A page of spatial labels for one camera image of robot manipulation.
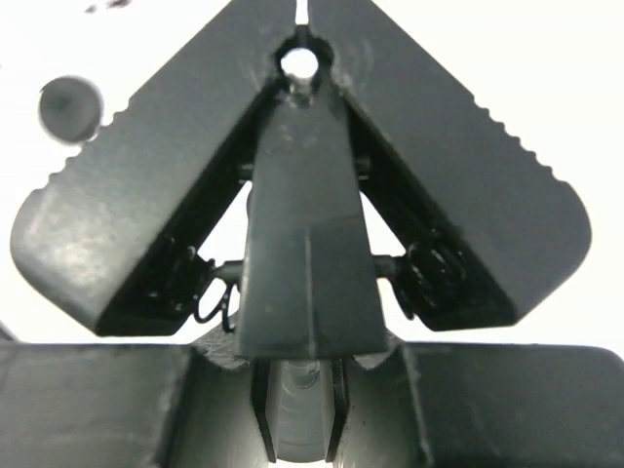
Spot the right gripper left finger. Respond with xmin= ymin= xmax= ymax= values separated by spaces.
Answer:
xmin=1 ymin=341 xmax=269 ymax=467

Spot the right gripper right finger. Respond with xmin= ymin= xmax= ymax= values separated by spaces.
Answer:
xmin=330 ymin=343 xmax=623 ymax=467

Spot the black round-base stand front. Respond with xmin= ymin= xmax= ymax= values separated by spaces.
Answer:
xmin=11 ymin=1 xmax=591 ymax=466

